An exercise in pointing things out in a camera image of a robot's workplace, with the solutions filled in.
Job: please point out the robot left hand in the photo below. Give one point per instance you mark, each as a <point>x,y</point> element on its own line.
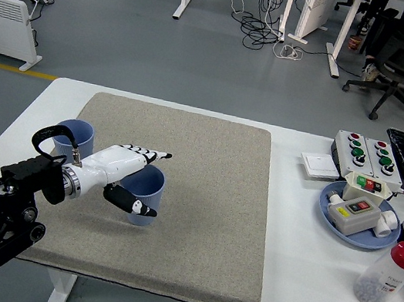
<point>114,161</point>

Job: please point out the blue ribbed plastic cup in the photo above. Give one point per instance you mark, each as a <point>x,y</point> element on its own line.
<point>83,146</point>
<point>154,189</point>

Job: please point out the red cup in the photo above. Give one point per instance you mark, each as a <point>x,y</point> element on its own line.
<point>355,43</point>

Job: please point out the grey-brown mat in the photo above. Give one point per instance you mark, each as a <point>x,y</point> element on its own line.
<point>197,197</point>

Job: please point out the white table leg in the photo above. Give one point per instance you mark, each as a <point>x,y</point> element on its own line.
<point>59,294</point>

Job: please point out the grey four-button control box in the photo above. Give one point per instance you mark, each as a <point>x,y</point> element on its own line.
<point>374,160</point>
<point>345,149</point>

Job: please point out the blue plate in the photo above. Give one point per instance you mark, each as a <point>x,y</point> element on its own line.
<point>366,240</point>

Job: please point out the seated person's shoe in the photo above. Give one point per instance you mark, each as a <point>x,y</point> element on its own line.
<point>370,73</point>

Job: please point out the white pipe fitting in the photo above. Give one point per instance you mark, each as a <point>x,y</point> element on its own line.
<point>388,225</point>

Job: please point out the clear bottle red cap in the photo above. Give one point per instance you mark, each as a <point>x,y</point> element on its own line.
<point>382,280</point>

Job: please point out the white wall switch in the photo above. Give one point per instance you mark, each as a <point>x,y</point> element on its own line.
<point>319,165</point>

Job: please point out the beige switch box green red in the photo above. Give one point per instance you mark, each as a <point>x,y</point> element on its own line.
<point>355,191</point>

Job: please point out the grey switch box red black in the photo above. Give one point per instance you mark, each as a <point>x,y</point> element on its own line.
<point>353,222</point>

